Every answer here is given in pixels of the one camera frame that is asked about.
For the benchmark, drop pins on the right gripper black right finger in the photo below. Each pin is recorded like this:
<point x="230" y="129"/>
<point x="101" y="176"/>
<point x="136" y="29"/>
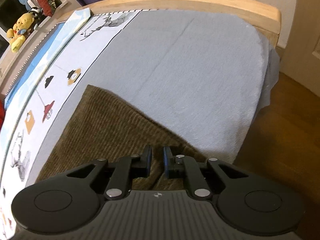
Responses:
<point x="246" y="201"/>

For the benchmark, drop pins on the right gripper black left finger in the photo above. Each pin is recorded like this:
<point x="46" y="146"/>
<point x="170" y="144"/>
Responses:
<point x="70" y="200"/>

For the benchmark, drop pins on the brown corduroy pants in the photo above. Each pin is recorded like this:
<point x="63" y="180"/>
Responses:
<point x="104" y="125"/>

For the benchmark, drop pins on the red knitted blanket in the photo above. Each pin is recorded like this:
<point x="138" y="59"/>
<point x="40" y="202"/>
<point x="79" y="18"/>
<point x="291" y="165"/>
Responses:
<point x="2" y="114"/>

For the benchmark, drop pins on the patterned white bed sheet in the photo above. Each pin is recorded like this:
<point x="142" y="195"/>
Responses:
<point x="203" y="76"/>

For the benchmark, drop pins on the light blue patterned blanket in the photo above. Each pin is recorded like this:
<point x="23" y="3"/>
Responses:
<point x="43" y="43"/>

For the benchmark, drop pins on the yellow plush toy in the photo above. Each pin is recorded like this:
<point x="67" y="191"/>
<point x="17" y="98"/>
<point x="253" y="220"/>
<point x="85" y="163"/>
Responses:
<point x="20" y="31"/>

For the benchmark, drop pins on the black white plush toy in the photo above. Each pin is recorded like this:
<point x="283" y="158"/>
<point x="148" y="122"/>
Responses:
<point x="36" y="12"/>

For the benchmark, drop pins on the wooden bed frame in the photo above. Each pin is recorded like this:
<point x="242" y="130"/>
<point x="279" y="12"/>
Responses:
<point x="265" y="18"/>

